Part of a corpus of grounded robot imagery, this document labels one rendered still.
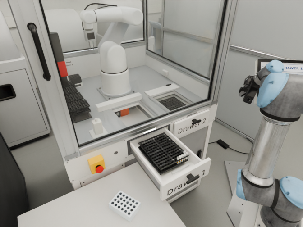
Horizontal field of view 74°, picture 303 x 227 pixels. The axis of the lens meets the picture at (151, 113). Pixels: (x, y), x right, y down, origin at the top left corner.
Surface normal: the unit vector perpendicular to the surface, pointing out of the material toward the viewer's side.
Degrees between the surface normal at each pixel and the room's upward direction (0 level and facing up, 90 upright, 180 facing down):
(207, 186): 0
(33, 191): 0
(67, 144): 90
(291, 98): 80
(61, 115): 90
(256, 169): 87
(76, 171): 90
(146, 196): 0
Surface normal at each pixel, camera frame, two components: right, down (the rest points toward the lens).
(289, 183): 0.07, -0.78
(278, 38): -0.80, 0.33
